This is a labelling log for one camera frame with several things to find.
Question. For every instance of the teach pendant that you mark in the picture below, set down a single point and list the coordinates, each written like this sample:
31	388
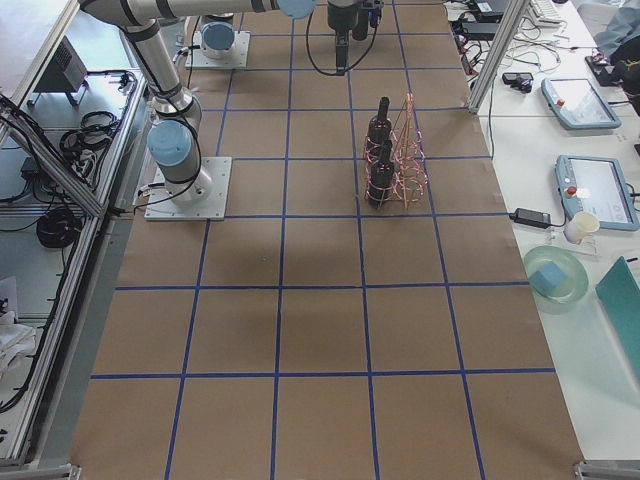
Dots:
578	104
596	185

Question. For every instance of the black power adapter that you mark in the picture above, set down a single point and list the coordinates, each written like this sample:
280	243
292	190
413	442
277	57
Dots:
533	218

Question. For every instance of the copper wire wine basket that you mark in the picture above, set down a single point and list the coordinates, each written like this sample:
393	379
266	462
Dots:
410	177

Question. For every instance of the dark wine bottle rear basket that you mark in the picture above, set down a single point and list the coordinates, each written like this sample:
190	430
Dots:
379	126

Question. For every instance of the teal folder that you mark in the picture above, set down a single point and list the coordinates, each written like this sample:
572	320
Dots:
618	292

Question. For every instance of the blue foam cube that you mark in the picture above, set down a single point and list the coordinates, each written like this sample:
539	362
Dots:
549	279

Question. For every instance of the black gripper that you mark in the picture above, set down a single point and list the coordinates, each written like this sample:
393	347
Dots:
339	17

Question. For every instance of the aluminium frame post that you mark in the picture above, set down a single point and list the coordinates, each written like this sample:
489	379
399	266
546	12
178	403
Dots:
503	37

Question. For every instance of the white paper cup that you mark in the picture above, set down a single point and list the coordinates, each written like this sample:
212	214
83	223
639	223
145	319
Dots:
581	225

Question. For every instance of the dark wine bottle front basket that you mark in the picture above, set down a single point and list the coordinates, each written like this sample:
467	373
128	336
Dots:
381	175

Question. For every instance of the teach pendant far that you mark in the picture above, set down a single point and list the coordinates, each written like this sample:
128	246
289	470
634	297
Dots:
578	104

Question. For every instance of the brown paper mat blue grid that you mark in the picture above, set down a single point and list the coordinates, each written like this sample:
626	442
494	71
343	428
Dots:
310	335

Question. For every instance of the grey control box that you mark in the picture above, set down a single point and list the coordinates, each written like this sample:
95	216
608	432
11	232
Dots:
65	73

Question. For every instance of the teach pendant near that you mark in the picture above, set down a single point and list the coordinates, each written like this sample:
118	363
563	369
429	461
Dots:
596	185

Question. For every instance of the green glass plate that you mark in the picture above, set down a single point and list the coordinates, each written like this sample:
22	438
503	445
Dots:
577	275

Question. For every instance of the dark wine bottle basket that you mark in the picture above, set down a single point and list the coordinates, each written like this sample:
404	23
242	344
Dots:
381	175
379	126

